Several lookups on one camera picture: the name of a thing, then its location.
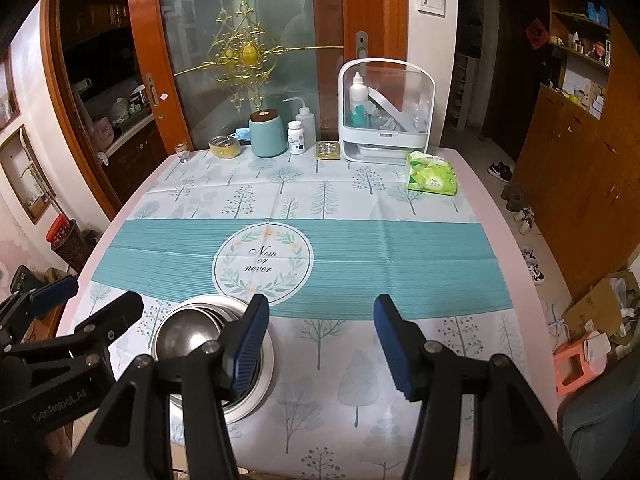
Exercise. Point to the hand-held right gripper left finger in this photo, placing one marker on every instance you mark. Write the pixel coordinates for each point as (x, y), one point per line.
(247, 345)

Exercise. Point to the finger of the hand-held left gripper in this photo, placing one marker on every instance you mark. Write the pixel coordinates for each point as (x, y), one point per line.
(110, 325)
(52, 292)

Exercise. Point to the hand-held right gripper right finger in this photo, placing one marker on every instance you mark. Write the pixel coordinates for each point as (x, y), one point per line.
(395, 350)

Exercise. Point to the large steel bowl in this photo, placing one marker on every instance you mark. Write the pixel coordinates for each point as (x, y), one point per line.
(227, 316)

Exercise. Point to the small steel bowl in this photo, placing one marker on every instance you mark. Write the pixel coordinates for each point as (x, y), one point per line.
(185, 337)

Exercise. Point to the white round plate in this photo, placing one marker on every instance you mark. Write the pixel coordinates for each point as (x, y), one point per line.
(245, 408)

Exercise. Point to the red-lid jar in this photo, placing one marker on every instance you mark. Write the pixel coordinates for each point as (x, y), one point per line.
(67, 245)

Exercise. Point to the black and white sneaker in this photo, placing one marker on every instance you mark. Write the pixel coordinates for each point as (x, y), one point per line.
(532, 265)

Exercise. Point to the green tissue pack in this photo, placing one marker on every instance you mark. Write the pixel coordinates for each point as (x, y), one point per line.
(432, 175)

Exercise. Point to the pink plastic stool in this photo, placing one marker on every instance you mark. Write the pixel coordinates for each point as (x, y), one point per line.
(575, 365)

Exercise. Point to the small glass jar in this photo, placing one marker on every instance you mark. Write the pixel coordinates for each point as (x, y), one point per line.
(181, 152)

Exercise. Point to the brown shoe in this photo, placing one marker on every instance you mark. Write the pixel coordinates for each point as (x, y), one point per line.
(513, 196)

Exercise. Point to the yellow sponge pack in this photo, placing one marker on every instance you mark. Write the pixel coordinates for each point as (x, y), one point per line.
(224, 147)

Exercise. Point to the white clear-lid storage box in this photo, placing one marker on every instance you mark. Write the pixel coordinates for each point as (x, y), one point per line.
(385, 147)

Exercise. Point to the cardboard box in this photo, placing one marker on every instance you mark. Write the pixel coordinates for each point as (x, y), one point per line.
(600, 310)

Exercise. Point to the gold foil packet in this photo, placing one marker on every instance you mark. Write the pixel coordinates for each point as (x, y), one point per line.
(327, 151)

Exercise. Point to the blue face mask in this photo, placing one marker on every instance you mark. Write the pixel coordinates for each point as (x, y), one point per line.
(244, 135)

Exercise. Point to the white pill bottle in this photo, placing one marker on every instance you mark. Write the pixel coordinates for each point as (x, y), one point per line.
(296, 140)

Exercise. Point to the teal canister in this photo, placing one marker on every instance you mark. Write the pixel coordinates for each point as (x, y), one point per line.
(267, 135)

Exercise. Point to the clear squeeze bottle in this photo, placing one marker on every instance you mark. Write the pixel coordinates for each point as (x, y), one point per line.
(307, 125)

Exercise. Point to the wooden cabinet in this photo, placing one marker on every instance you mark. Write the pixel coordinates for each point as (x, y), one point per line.
(575, 185)

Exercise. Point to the white dropper bottle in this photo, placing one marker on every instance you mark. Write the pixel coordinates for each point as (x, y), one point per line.
(358, 102)

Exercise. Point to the golden door ornament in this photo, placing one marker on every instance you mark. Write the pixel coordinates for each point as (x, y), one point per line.
(248, 52)

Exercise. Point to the wood-framed glass door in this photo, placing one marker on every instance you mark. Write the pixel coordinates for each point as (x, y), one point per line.
(195, 35)

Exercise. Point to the wooden picture frame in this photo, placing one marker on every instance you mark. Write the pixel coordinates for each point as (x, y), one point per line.
(27, 175)

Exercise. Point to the red wall decoration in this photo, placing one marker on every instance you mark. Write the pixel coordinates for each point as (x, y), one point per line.
(536, 34)

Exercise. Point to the white light switch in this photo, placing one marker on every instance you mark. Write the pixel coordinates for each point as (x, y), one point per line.
(432, 0)

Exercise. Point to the wooden wall shelf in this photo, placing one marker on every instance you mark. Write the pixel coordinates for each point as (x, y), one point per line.
(580, 50)

